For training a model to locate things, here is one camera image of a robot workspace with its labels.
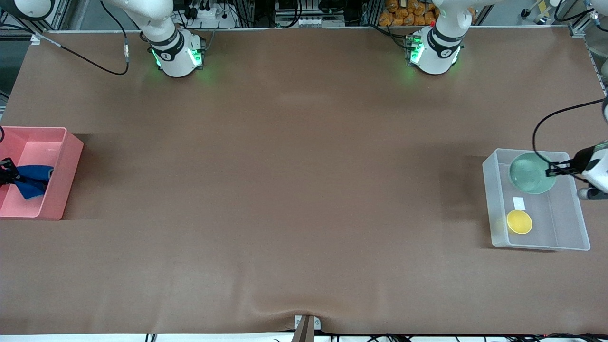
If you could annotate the brown table mat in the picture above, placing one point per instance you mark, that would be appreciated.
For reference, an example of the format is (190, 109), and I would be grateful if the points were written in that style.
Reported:
(304, 142)

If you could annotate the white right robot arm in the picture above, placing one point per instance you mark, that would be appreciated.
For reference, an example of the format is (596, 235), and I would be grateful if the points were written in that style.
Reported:
(175, 52)

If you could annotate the pale green bowl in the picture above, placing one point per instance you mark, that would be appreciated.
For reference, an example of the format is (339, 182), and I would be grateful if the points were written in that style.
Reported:
(529, 173)

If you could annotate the white power strip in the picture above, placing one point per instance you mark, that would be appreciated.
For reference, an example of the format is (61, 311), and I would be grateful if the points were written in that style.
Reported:
(206, 13)

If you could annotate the blue cloth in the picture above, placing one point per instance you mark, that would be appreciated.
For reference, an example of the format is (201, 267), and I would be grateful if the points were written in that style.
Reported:
(33, 183)

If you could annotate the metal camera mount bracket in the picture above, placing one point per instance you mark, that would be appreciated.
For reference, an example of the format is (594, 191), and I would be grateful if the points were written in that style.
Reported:
(306, 327)

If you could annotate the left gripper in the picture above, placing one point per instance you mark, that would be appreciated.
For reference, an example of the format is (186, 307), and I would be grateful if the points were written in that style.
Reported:
(579, 159)

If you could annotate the long white socket strip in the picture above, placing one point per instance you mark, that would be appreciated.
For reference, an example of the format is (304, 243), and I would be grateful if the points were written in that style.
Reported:
(308, 21)

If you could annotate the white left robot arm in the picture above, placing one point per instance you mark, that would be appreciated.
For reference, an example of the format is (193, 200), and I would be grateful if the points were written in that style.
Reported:
(439, 52)

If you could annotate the clear plastic bin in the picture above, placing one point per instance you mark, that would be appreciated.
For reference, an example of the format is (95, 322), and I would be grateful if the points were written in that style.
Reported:
(555, 223)

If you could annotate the white paper label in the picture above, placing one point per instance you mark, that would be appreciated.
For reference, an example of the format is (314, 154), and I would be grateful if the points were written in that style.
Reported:
(519, 204)

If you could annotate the pile of orange objects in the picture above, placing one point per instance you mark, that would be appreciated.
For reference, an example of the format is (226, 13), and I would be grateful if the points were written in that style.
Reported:
(403, 14)

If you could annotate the yellow cup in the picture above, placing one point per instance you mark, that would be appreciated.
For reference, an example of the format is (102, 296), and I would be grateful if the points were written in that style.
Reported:
(519, 222)

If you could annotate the pink plastic bin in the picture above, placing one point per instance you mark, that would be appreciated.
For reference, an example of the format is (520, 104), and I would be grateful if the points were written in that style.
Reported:
(52, 156)

